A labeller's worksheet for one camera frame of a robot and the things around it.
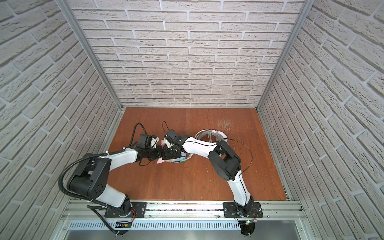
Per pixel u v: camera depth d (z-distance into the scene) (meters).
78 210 0.75
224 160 0.54
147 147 0.78
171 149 0.77
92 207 0.63
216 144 0.55
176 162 0.88
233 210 0.74
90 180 0.45
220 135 0.93
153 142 0.78
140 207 0.74
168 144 0.77
